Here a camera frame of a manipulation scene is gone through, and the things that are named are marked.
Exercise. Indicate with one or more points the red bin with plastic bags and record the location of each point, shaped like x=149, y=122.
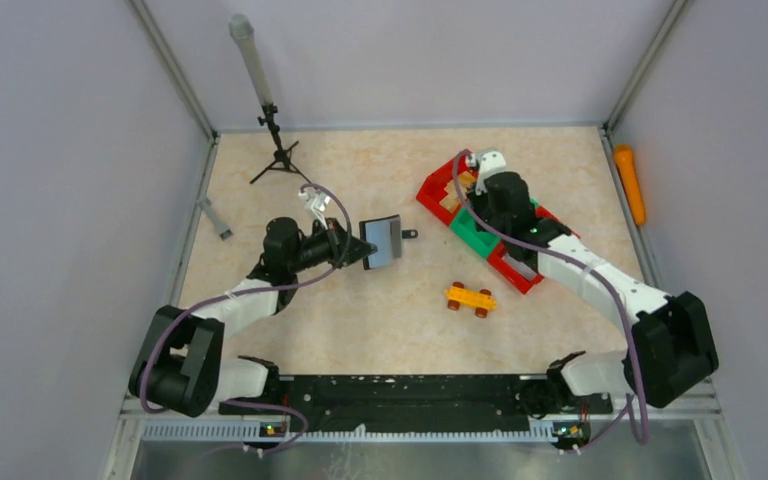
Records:
x=520, y=270

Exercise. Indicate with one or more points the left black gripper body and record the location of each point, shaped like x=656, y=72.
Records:
x=314, y=250

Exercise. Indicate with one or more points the green plastic bin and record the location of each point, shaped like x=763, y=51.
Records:
x=465, y=228

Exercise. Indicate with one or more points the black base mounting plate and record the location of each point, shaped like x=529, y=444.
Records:
x=462, y=403

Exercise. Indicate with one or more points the yellow toy brick car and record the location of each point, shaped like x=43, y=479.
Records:
x=481, y=302

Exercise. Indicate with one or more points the black leather card holder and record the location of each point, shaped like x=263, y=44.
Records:
x=387, y=235

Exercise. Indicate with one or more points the red bin with wooden blocks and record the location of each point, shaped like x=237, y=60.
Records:
x=437, y=194

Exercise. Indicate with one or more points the orange flashlight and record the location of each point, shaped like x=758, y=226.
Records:
x=623, y=157

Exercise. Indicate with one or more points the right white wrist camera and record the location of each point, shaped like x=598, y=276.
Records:
x=484, y=164

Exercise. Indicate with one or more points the black tripod with grey tube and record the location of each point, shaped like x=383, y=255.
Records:
x=243, y=33

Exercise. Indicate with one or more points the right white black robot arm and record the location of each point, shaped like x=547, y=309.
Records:
x=669, y=343

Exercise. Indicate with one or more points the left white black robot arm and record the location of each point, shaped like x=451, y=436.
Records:
x=180, y=366

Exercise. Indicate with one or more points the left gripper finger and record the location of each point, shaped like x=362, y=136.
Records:
x=339, y=240
x=357, y=251

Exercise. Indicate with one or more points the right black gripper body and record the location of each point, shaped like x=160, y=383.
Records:
x=482, y=204

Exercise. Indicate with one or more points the small grey tool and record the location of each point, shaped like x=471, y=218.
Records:
x=221, y=228

